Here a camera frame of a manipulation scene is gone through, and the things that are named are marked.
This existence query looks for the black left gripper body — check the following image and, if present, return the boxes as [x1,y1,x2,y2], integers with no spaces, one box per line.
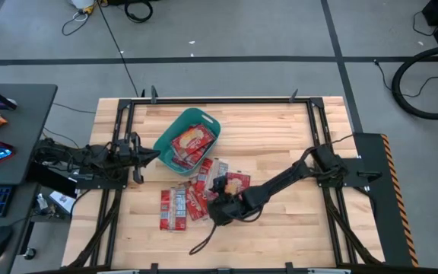
[116,137,141,171]

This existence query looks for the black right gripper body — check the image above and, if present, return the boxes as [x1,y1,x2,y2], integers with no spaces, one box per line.
[207,191,249,227]

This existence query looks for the red popcorn bag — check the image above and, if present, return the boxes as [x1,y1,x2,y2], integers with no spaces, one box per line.
[159,186,188,232]
[184,182,211,222]
[170,145,211,171]
[194,157,230,196]
[223,171,252,198]
[170,123,217,160]

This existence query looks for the teal plastic basket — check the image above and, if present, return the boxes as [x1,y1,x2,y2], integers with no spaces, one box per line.
[153,107,222,177]

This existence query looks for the white cardboard box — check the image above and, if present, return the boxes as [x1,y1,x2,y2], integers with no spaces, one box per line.
[49,190,77,215]

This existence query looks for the black desk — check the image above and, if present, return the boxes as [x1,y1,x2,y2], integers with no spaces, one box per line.
[0,82,59,274]

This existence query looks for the black hazard-striped platform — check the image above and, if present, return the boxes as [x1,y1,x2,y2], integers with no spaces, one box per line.
[353,132,421,268]

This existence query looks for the white bucket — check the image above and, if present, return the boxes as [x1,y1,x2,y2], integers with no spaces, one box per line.
[69,0,96,11]

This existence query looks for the black looped cable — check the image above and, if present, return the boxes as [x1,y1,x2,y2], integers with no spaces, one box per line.
[188,223,219,256]

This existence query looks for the black metal table frame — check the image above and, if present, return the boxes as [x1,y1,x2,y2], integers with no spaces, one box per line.
[62,85,386,274]

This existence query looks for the long black floor cable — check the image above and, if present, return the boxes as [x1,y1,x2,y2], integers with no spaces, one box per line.
[96,0,141,98]

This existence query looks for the thick black hose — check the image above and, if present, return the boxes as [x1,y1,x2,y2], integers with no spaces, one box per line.
[390,44,438,121]

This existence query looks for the thin black floor cable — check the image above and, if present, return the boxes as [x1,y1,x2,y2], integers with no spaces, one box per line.
[373,59,438,99]

